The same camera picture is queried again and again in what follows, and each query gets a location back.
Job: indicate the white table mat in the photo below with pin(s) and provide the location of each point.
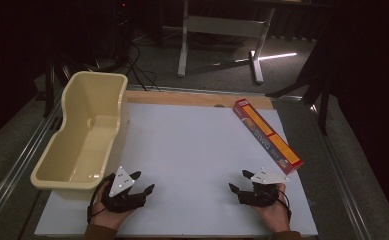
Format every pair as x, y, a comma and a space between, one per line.
188, 143

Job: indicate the white metal desk frame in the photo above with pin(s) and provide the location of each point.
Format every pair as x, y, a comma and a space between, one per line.
225, 26

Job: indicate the metal table rail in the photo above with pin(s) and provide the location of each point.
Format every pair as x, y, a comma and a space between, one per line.
15, 170
342, 180

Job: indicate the dark metal stand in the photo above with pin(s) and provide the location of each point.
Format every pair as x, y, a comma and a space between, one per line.
315, 83
50, 86

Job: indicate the cream plastic basin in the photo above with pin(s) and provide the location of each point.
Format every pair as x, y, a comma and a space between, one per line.
92, 133

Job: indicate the person's right hand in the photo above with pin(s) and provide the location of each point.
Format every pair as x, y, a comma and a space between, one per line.
275, 215

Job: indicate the person's left hand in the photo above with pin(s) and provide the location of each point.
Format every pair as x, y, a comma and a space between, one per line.
107, 215

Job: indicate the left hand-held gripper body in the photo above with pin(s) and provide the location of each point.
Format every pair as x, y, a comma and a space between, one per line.
122, 196

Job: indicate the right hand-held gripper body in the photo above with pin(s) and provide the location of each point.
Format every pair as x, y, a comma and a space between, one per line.
263, 193

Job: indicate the long red and yellow box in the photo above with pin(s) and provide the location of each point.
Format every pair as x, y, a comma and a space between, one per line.
268, 136

